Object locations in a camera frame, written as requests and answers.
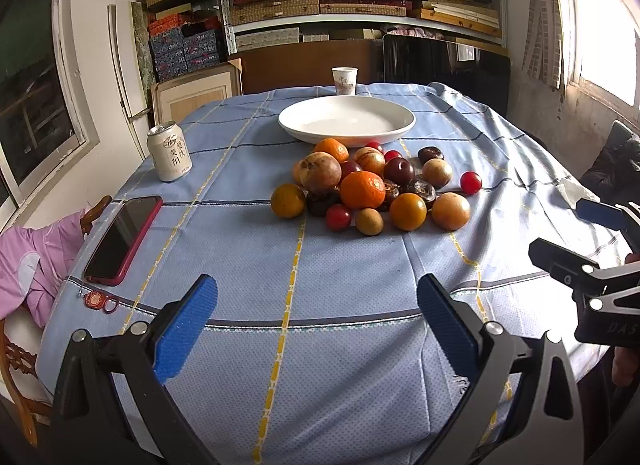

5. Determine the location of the large orange tangerine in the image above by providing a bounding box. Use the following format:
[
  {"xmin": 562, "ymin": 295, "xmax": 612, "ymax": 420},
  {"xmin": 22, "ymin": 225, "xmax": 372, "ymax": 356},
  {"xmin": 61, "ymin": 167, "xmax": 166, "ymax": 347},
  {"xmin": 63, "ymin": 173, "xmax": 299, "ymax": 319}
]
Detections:
[{"xmin": 340, "ymin": 170, "xmax": 386, "ymax": 211}]

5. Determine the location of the framed wooden panel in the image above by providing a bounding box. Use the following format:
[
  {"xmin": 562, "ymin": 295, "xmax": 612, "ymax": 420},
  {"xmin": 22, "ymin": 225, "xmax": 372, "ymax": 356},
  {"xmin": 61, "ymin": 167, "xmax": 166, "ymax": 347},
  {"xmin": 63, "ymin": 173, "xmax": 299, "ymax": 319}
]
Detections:
[{"xmin": 151, "ymin": 59, "xmax": 243, "ymax": 125}]

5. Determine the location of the person's right hand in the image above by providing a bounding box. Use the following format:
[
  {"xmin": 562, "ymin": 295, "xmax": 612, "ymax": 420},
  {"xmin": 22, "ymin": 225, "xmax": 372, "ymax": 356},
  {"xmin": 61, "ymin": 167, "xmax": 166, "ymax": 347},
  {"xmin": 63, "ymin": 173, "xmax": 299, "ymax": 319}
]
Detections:
[{"xmin": 612, "ymin": 347, "xmax": 639, "ymax": 387}]

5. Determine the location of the large brown passion fruit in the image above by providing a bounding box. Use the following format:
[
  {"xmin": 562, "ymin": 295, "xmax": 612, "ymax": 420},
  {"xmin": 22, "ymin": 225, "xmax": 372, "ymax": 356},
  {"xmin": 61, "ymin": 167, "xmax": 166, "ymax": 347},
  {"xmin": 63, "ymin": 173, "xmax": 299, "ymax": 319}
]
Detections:
[{"xmin": 299, "ymin": 152, "xmax": 342, "ymax": 194}]

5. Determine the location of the small tan longan fruit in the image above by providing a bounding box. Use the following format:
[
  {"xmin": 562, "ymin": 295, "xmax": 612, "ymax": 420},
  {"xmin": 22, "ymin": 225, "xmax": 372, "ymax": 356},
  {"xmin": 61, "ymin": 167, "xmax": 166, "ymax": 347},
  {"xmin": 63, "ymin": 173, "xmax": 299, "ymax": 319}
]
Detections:
[{"xmin": 355, "ymin": 208, "xmax": 384, "ymax": 237}]

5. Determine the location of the red cherry tomato front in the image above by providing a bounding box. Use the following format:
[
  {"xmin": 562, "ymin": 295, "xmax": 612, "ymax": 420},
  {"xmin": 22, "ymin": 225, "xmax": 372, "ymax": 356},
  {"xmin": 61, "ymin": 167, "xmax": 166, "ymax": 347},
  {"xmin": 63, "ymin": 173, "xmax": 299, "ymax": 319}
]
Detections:
[{"xmin": 326, "ymin": 204, "xmax": 352, "ymax": 232}]

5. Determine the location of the red tomato back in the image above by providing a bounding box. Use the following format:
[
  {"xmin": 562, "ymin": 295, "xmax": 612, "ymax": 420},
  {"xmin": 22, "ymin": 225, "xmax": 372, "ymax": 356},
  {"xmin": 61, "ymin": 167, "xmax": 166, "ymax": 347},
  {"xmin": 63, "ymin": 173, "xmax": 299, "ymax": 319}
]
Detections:
[{"xmin": 366, "ymin": 141, "xmax": 385, "ymax": 154}]

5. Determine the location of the dark purple plum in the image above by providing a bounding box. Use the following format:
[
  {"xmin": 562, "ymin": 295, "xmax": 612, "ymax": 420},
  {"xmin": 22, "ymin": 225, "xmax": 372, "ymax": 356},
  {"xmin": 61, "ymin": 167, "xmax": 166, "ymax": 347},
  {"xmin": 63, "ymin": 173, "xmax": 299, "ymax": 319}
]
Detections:
[{"xmin": 384, "ymin": 158, "xmax": 414, "ymax": 186}]

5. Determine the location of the orange fruit front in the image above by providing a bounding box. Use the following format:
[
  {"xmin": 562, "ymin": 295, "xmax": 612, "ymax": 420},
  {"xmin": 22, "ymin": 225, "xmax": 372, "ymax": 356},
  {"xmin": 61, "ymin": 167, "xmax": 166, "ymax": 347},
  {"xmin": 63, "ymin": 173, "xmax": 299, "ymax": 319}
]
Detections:
[{"xmin": 390, "ymin": 193, "xmax": 427, "ymax": 231}]

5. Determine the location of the white oval plate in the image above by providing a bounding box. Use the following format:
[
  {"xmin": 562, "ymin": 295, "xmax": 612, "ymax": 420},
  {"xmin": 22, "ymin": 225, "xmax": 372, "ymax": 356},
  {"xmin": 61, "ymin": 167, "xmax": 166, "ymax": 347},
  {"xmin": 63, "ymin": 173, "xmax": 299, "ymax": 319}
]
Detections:
[{"xmin": 278, "ymin": 96, "xmax": 416, "ymax": 148}]

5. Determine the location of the white paper cup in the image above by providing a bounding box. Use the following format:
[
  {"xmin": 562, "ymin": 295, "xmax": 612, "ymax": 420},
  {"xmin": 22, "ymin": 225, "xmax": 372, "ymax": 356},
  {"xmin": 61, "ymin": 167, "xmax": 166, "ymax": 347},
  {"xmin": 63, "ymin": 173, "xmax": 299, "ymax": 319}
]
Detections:
[{"xmin": 332, "ymin": 66, "xmax": 358, "ymax": 96}]

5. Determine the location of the window left wall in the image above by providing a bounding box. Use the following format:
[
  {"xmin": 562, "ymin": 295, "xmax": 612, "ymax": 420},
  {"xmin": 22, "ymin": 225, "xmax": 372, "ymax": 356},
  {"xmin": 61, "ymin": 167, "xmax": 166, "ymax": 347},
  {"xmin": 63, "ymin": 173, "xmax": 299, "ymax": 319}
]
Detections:
[{"xmin": 1, "ymin": 0, "xmax": 99, "ymax": 228}]

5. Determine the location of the dark wrinkled passion fruit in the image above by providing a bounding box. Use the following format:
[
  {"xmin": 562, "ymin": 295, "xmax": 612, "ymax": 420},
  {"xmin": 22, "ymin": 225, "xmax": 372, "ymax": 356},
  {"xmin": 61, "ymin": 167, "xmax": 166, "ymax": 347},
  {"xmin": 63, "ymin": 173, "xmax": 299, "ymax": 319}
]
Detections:
[{"xmin": 405, "ymin": 179, "xmax": 437, "ymax": 210}]

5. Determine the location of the white drink can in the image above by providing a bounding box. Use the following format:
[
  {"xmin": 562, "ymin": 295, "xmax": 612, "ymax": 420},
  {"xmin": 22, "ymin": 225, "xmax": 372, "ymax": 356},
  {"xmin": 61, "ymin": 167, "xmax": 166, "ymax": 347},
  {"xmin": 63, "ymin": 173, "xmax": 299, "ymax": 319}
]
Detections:
[{"xmin": 146, "ymin": 121, "xmax": 192, "ymax": 182}]

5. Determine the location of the wooden chair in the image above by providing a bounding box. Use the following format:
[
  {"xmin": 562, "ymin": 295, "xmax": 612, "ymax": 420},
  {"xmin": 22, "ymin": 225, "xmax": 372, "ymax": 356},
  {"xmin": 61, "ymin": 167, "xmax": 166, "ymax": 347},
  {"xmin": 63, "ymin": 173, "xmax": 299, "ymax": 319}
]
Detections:
[{"xmin": 1, "ymin": 196, "xmax": 112, "ymax": 445}]

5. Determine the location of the orange tangerine back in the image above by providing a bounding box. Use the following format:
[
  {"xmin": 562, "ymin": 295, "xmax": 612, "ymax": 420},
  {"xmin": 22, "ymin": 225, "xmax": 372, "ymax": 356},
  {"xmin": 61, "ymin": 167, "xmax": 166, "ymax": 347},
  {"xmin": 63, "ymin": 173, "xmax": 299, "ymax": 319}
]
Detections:
[{"xmin": 314, "ymin": 138, "xmax": 349, "ymax": 164}]

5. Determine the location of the blue checked tablecloth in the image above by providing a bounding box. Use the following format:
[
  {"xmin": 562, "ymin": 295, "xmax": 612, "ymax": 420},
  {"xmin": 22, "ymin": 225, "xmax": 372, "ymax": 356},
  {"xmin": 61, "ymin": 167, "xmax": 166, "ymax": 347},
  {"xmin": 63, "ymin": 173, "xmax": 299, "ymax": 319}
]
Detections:
[{"xmin": 37, "ymin": 83, "xmax": 629, "ymax": 464}]

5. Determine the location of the yellow orange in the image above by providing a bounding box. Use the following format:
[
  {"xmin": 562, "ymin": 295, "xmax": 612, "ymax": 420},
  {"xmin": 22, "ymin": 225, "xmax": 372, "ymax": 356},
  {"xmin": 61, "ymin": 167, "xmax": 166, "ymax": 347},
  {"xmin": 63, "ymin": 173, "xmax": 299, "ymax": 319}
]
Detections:
[{"xmin": 270, "ymin": 184, "xmax": 306, "ymax": 219}]

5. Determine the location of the red key fob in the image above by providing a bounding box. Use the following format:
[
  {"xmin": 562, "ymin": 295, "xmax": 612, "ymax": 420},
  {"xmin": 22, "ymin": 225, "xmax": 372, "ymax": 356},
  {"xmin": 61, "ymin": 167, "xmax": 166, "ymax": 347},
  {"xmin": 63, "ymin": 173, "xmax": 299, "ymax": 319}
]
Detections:
[{"xmin": 84, "ymin": 289, "xmax": 119, "ymax": 315}]

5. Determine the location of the red-cased smartphone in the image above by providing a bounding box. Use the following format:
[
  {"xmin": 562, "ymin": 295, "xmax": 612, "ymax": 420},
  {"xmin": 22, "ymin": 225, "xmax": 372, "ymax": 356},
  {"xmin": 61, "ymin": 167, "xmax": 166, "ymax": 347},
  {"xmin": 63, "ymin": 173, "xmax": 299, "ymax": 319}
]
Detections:
[{"xmin": 84, "ymin": 196, "xmax": 163, "ymax": 286}]

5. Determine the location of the stack of patterned boxes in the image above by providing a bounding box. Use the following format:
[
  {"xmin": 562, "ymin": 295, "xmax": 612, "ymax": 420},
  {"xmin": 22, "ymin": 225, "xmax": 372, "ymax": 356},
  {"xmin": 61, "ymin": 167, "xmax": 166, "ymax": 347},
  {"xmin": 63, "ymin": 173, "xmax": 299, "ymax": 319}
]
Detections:
[{"xmin": 141, "ymin": 0, "xmax": 224, "ymax": 82}]

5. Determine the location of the tan round fruit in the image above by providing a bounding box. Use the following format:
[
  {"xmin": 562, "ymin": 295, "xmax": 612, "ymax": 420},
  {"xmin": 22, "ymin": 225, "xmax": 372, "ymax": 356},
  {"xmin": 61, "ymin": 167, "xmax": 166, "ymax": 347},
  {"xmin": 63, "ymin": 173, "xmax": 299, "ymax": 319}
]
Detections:
[{"xmin": 432, "ymin": 192, "xmax": 471, "ymax": 231}]

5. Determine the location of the bright window right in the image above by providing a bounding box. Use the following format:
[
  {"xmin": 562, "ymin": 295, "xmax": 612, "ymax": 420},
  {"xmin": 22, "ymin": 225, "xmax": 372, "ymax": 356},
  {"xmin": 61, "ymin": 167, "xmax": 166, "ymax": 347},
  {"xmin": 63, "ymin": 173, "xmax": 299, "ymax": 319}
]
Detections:
[{"xmin": 560, "ymin": 0, "xmax": 639, "ymax": 122}]

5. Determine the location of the pink jacket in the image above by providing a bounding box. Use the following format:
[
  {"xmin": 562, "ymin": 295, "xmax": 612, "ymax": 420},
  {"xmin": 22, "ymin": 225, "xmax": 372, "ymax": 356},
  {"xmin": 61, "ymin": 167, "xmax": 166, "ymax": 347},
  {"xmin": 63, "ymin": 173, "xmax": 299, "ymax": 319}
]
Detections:
[{"xmin": 0, "ymin": 210, "xmax": 87, "ymax": 329}]

